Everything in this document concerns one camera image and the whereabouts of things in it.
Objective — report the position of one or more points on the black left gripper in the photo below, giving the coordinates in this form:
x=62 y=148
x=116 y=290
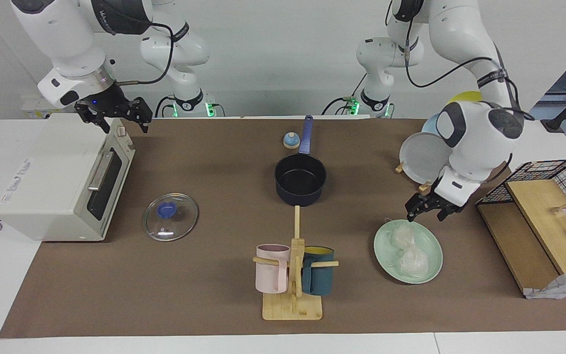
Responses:
x=435 y=201

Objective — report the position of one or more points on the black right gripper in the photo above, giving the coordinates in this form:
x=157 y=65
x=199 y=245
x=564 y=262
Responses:
x=103 y=101

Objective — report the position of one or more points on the glass lid with blue knob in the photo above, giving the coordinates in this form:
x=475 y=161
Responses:
x=175 y=223

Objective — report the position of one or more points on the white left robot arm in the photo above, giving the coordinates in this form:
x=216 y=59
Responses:
x=469 y=132

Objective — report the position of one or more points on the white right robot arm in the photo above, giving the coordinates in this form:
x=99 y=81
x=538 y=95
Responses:
x=62 y=34

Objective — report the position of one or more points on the wooden plate rack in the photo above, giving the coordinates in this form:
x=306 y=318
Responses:
x=425 y=188

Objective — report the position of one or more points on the pale green plate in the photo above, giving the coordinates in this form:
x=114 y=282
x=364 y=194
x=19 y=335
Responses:
x=430 y=246

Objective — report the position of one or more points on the grey plate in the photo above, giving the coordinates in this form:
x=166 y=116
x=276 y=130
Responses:
x=423 y=157

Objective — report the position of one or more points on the light blue plate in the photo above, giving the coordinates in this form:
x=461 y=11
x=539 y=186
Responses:
x=430 y=127

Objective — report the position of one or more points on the yellow plate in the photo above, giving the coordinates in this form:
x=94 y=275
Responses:
x=465 y=96

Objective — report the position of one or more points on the cream toaster oven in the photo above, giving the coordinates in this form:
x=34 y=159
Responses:
x=47 y=182

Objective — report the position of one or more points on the teal mug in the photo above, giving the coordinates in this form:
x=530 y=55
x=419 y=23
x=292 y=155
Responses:
x=318 y=278

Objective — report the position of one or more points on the small blue jar with cork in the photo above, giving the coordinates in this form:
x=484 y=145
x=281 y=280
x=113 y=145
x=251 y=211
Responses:
x=291 y=141

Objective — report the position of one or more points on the wooden mug tree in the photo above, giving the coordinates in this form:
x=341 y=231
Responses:
x=293 y=307

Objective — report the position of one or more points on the pink mug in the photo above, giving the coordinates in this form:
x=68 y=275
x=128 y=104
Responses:
x=270 y=275

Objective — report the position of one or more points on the brown table mat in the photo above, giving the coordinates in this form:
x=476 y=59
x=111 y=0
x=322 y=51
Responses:
x=189 y=285

